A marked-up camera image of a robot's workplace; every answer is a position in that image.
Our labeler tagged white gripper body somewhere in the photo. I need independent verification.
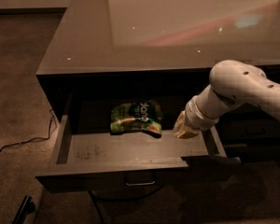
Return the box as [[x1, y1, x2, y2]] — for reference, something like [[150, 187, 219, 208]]
[[174, 95, 218, 132]]

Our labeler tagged drawer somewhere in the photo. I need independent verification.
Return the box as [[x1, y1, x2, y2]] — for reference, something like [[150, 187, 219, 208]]
[[223, 144, 280, 162], [35, 93, 242, 194], [217, 119, 280, 141]]

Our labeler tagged black object on floor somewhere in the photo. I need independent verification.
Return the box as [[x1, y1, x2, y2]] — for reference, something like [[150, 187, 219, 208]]
[[12, 196, 35, 224]]

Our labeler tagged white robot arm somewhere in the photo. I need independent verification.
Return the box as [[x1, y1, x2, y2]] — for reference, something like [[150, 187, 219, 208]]
[[173, 60, 280, 139]]

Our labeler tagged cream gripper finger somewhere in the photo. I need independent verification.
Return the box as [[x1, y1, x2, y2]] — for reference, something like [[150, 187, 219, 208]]
[[173, 123, 199, 139]]

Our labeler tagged green chip bag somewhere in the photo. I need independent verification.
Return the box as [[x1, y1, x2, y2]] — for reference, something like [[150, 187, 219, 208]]
[[110, 100, 163, 137]]

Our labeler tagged thin black cable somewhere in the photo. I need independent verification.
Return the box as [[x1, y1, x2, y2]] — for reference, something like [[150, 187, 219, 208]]
[[0, 108, 59, 160]]

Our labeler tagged dark grey drawer cabinet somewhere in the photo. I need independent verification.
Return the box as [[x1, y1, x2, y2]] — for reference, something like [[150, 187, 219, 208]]
[[36, 0, 280, 163]]

